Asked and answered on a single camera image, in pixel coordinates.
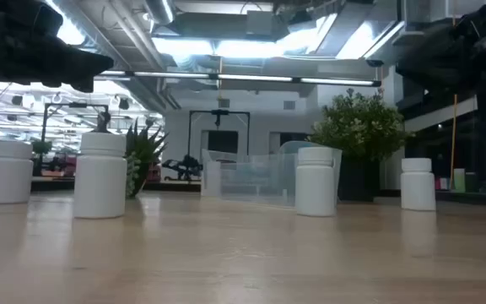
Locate clear plastic basket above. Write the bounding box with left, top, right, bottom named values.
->
left=200, top=141, right=343, bottom=208

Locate succulent plant in black pot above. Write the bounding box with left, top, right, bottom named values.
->
left=124, top=119, right=170, bottom=199

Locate light green cup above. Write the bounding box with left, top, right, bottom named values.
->
left=453, top=168, right=467, bottom=193

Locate yellow cable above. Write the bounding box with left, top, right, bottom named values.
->
left=449, top=0, right=459, bottom=191

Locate small background potted plant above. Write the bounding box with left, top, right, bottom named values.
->
left=31, top=139, right=53, bottom=155

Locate bushy green plant black pot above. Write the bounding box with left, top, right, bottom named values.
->
left=307, top=87, right=416, bottom=203

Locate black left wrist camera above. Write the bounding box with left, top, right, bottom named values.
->
left=0, top=0, right=63, bottom=38

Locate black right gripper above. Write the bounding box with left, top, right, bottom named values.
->
left=396, top=3, right=486, bottom=90

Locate silver ventilation duct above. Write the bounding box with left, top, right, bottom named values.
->
left=143, top=0, right=176, bottom=25

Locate black frame rig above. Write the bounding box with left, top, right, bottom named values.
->
left=41, top=102, right=110, bottom=147
left=187, top=108, right=251, bottom=158

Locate long ceiling light bar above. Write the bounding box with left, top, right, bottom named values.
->
left=98, top=70, right=382, bottom=88

